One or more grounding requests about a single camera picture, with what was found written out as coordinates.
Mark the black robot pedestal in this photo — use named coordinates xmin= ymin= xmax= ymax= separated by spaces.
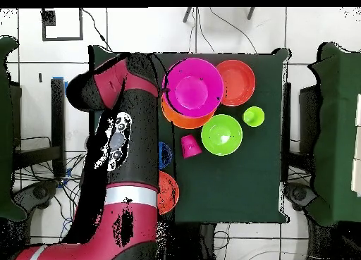
xmin=197 ymin=223 xmax=216 ymax=260

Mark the light green cup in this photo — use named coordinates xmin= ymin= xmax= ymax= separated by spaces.
xmin=242 ymin=106 xmax=265 ymax=128

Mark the large orange bowl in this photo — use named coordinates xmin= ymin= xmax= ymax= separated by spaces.
xmin=160 ymin=94 xmax=216 ymax=130

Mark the black pedestal foot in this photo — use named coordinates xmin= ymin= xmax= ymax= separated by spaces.
xmin=284 ymin=182 xmax=317 ymax=211
xmin=12 ymin=180 xmax=60 ymax=213

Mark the black floor cable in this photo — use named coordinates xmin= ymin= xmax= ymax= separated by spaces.
xmin=81 ymin=7 xmax=114 ymax=53
xmin=208 ymin=7 xmax=258 ymax=54

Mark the raspberry red cup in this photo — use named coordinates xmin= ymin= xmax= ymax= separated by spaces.
xmin=180 ymin=134 xmax=203 ymax=159

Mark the tangle of floor cables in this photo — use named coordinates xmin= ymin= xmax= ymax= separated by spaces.
xmin=12 ymin=152 xmax=88 ymax=244

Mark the dark green table cloth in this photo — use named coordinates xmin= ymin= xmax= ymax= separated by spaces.
xmin=87 ymin=44 xmax=291 ymax=225

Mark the red-orange bowl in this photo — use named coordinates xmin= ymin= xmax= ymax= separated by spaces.
xmin=216 ymin=59 xmax=257 ymax=107
xmin=157 ymin=171 xmax=181 ymax=216

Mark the green bowl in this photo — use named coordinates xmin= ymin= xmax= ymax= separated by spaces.
xmin=200 ymin=113 xmax=243 ymax=156

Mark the black square floor frame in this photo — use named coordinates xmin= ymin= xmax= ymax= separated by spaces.
xmin=41 ymin=7 xmax=85 ymax=42

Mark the blue tape strip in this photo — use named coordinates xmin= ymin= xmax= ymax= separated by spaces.
xmin=51 ymin=75 xmax=69 ymax=97

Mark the large pink bowl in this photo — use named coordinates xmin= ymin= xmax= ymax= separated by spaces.
xmin=161 ymin=57 xmax=224 ymax=118

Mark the white box stack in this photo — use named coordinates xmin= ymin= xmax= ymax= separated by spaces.
xmin=350 ymin=93 xmax=361 ymax=198

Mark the small dark blue bowl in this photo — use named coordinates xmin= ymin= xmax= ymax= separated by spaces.
xmin=158 ymin=141 xmax=174 ymax=171

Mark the green clothed side table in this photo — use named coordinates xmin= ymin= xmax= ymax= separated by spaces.
xmin=307 ymin=42 xmax=361 ymax=228
xmin=0 ymin=35 xmax=27 ymax=222

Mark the black metal stand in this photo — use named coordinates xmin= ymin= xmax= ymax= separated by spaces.
xmin=11 ymin=78 xmax=67 ymax=178

